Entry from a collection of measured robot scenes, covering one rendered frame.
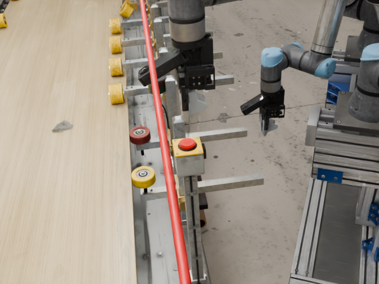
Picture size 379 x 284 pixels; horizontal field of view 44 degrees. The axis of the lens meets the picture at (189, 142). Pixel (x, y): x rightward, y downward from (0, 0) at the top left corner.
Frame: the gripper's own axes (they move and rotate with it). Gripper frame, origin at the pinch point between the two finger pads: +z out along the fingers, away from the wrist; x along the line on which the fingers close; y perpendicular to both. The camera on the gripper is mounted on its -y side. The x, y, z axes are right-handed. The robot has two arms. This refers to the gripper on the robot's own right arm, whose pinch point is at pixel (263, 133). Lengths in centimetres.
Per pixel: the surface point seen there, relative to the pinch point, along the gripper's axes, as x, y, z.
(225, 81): 23.6, -10.0, -11.7
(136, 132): 0.6, -49.3, -7.7
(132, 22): 99, -46, -13
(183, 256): -125, -42, -82
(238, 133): -1.4, -10.0, -2.5
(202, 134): -0.7, -24.1, -3.4
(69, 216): -40, -72, -7
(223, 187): -26.4, -21.2, 1.7
